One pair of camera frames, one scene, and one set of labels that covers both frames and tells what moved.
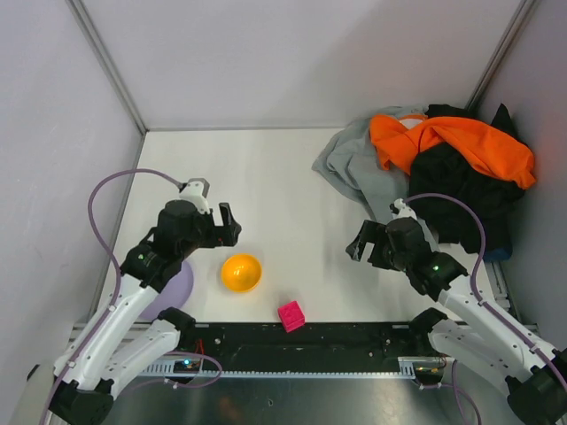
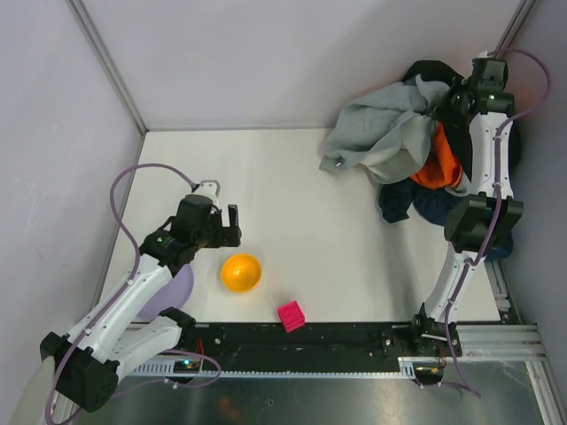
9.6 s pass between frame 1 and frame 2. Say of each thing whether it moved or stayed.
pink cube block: stayed
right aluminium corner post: stayed
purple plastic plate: stayed
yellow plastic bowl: stayed
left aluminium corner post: stayed
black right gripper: moved
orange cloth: moved
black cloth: moved
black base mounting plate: stayed
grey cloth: moved
